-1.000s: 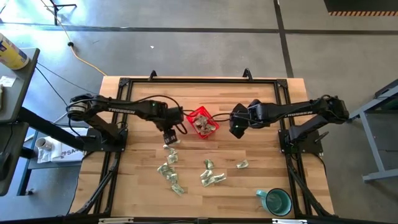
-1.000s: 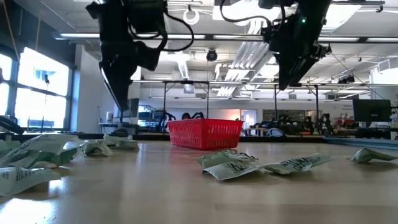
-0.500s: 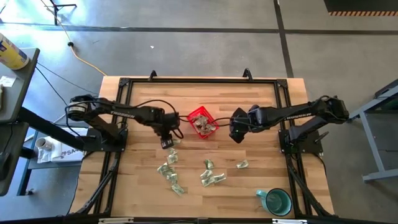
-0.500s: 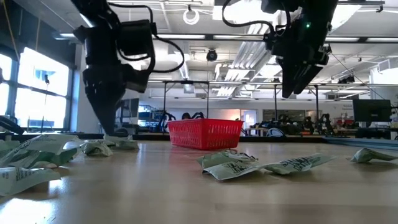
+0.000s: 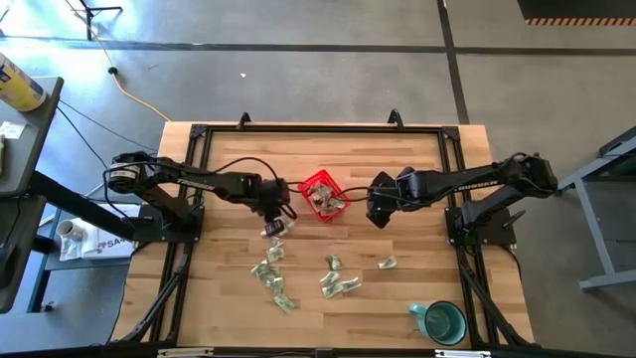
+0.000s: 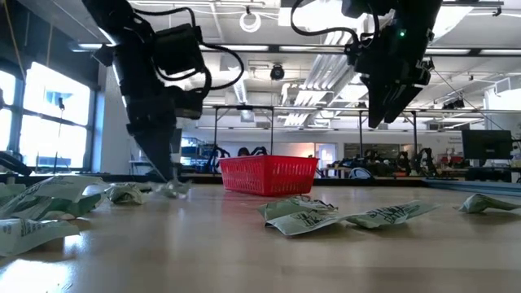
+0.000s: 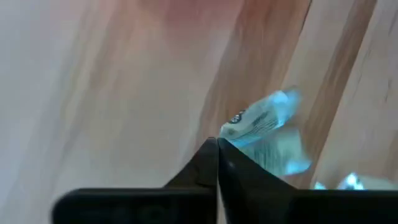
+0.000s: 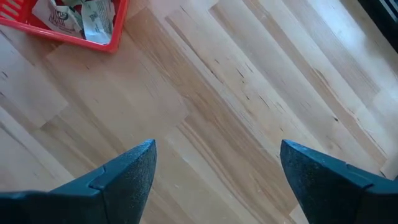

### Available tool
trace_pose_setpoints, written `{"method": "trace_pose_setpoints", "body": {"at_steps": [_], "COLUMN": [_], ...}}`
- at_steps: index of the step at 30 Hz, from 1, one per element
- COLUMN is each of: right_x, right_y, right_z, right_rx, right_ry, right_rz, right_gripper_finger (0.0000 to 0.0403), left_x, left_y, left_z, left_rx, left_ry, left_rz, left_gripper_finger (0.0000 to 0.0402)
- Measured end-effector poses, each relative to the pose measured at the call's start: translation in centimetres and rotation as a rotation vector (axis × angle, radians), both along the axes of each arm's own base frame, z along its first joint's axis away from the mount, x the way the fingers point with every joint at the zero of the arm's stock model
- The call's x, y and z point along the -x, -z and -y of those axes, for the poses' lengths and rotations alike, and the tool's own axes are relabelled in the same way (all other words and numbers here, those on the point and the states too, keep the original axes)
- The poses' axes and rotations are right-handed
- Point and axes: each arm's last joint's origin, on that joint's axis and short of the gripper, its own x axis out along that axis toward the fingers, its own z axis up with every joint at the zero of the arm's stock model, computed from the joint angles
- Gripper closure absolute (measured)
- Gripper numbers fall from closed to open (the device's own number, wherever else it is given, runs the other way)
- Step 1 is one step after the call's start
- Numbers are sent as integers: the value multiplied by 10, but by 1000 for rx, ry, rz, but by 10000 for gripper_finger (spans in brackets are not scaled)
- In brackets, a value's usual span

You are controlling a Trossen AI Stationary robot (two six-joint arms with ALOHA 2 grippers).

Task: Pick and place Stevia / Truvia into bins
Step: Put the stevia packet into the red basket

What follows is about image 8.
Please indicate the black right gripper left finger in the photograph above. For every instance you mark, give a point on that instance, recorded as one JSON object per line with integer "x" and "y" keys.
{"x": 124, "y": 186}

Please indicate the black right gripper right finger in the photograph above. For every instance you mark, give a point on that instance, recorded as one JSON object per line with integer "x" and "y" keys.
{"x": 329, "y": 193}

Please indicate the green white sweetener packet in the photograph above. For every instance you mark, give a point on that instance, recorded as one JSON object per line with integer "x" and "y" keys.
{"x": 98, "y": 21}
{"x": 57, "y": 17}

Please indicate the red plastic basket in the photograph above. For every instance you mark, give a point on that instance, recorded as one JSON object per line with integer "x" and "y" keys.
{"x": 118, "y": 31}

